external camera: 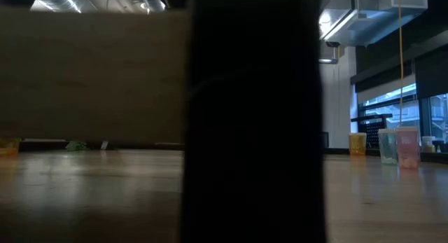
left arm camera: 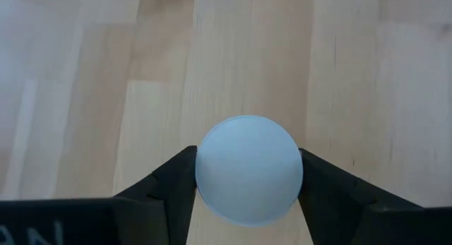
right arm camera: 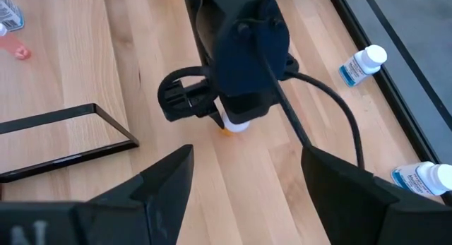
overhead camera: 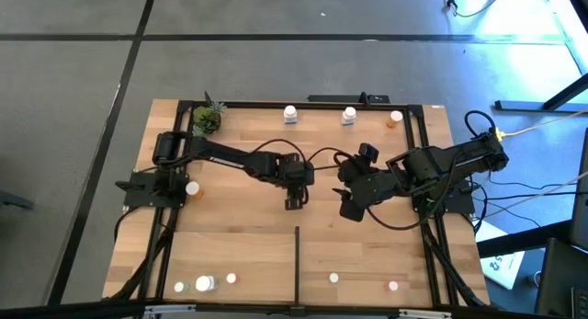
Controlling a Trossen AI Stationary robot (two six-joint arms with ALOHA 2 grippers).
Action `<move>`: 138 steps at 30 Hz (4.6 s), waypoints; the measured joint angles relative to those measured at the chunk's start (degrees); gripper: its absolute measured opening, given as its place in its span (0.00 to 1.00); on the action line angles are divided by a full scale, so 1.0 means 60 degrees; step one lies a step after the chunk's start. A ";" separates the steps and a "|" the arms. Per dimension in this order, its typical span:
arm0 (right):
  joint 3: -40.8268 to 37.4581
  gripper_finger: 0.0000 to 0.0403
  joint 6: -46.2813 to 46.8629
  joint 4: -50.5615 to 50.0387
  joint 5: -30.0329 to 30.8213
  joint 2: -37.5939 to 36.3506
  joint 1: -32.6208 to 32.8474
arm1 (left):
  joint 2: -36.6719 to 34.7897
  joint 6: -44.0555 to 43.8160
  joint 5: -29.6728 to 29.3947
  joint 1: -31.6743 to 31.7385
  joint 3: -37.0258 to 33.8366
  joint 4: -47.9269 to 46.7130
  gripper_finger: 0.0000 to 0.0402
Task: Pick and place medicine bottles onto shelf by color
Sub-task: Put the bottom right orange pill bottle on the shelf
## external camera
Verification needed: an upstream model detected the black perforated cart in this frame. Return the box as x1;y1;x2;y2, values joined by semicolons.
351;113;393;150

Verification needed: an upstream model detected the yellow hanging cord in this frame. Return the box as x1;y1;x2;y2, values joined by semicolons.
398;0;405;128

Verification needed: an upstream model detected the large orange medicine bottle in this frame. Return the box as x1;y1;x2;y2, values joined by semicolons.
0;137;22;157

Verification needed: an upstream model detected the linear ceiling light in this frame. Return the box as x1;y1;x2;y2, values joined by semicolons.
57;0;83;14

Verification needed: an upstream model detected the clear pink plastic cup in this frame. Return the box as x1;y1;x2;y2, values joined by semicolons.
395;126;421;169

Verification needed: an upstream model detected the black aluminium table frame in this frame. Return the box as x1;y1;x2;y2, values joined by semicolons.
19;140;448;164

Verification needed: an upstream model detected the clear teal plastic cup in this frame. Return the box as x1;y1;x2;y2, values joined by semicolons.
377;128;399;165

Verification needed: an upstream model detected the white background bottle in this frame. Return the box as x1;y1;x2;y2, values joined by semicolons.
421;135;437;153

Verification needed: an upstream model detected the rectangular silver ceiling duct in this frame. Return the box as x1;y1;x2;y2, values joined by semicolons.
316;0;428;48

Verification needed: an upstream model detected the small potted green plant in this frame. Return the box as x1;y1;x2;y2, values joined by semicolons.
65;140;88;152

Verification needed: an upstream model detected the large window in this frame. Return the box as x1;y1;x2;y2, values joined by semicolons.
356;82;448;143

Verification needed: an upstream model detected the black window blind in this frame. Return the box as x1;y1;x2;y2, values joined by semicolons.
414;57;448;99

